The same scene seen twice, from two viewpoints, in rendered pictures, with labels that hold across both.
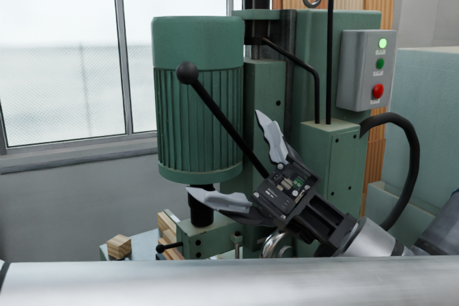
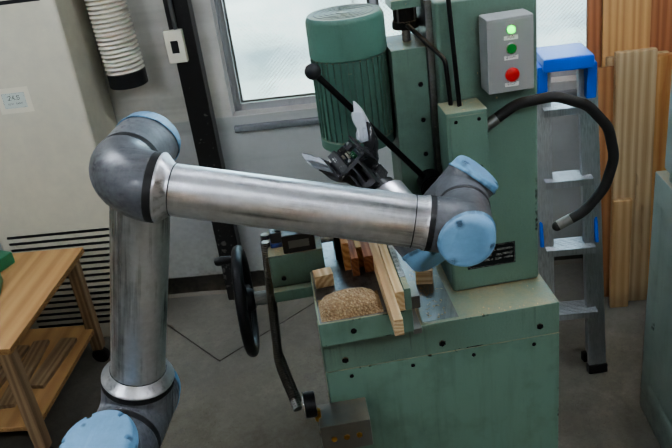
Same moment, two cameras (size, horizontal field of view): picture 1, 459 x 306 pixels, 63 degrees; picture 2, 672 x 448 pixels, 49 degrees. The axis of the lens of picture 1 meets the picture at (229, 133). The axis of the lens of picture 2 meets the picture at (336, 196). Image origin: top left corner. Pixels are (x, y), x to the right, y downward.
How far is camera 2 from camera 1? 1.05 m
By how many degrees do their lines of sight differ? 28
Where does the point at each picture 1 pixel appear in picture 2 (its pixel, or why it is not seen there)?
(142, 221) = not seen: hidden behind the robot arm
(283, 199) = (340, 163)
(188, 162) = (335, 135)
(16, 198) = (252, 161)
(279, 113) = (422, 93)
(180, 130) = (327, 109)
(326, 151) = (446, 132)
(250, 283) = (229, 174)
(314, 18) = (441, 9)
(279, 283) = (237, 175)
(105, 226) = not seen: hidden behind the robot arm
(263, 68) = (400, 55)
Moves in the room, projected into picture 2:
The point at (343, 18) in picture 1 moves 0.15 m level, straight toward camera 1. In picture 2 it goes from (478, 4) to (437, 21)
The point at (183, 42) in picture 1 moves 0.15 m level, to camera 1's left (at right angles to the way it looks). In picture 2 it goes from (321, 41) to (262, 41)
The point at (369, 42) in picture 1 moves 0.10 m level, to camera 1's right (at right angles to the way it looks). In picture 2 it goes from (493, 30) to (543, 29)
